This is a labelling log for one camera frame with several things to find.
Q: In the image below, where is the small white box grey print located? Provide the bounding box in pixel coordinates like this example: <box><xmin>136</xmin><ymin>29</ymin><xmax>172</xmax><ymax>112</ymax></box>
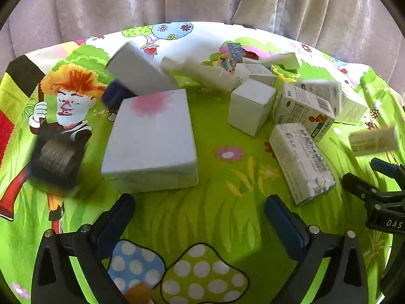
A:
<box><xmin>234</xmin><ymin>63</ymin><xmax>276</xmax><ymax>87</ymax></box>

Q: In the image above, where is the white box yellow print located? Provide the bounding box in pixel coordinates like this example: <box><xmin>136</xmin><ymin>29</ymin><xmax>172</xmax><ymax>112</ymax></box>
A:
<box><xmin>348</xmin><ymin>126</ymin><xmax>400</xmax><ymax>157</ymax></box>

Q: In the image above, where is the green cartoon printed tablecloth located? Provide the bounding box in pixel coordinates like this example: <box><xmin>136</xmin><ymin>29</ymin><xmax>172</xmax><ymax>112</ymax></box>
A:
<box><xmin>0</xmin><ymin>22</ymin><xmax>405</xmax><ymax>304</ymax></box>

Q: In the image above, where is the plain white cube box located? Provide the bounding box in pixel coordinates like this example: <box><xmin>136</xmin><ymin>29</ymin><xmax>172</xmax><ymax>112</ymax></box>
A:
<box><xmin>228</xmin><ymin>79</ymin><xmax>277</xmax><ymax>137</ymax></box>

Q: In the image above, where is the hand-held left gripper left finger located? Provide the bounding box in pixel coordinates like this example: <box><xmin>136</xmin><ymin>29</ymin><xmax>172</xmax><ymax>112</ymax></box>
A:
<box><xmin>32</xmin><ymin>193</ymin><xmax>136</xmax><ymax>304</ymax></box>

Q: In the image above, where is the white medicine box orange figure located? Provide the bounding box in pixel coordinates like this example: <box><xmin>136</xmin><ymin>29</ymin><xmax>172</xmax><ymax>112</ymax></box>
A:
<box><xmin>274</xmin><ymin>82</ymin><xmax>336</xmax><ymax>141</ymax></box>

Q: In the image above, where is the white medicine box blue print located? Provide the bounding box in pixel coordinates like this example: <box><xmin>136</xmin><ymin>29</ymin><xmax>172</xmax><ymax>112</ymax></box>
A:
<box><xmin>269</xmin><ymin>123</ymin><xmax>336</xmax><ymax>206</ymax></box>

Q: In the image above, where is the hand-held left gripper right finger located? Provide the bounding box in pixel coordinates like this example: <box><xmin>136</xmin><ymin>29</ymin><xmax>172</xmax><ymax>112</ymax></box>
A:
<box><xmin>264</xmin><ymin>195</ymin><xmax>369</xmax><ymax>304</ymax></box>

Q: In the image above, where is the small colourful patterned box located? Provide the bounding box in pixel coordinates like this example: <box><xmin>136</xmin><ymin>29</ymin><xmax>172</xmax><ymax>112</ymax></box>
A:
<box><xmin>218</xmin><ymin>41</ymin><xmax>244</xmax><ymax>70</ymax></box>

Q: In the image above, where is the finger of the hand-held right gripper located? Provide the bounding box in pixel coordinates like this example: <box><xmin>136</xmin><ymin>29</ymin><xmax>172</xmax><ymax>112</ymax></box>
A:
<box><xmin>341</xmin><ymin>173</ymin><xmax>405</xmax><ymax>210</ymax></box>
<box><xmin>370</xmin><ymin>158</ymin><xmax>405</xmax><ymax>182</ymax></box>

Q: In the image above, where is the white box dark blue end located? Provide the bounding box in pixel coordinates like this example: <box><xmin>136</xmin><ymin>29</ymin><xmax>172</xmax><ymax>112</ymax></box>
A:
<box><xmin>101</xmin><ymin>42</ymin><xmax>179</xmax><ymax>108</ymax></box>

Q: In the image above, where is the white box blue grey print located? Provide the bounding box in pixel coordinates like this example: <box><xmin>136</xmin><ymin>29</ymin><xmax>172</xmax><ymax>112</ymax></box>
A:
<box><xmin>297</xmin><ymin>81</ymin><xmax>344</xmax><ymax>116</ymax></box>

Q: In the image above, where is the black box with grey roller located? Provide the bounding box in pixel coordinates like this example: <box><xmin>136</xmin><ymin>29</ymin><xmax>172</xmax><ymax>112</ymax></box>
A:
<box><xmin>28</xmin><ymin>123</ymin><xmax>92</xmax><ymax>197</ymax></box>

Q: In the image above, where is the white box green print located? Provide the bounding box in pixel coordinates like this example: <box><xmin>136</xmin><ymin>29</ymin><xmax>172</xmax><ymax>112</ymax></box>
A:
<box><xmin>335</xmin><ymin>85</ymin><xmax>369</xmax><ymax>125</ymax></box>

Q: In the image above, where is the large white box pink mark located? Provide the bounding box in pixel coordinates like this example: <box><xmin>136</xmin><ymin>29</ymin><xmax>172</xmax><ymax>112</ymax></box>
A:
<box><xmin>101</xmin><ymin>89</ymin><xmax>199</xmax><ymax>194</ymax></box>

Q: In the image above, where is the long thin white box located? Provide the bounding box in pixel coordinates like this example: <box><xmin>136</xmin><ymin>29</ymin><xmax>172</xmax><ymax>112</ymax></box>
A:
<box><xmin>244</xmin><ymin>52</ymin><xmax>301</xmax><ymax>70</ymax></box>

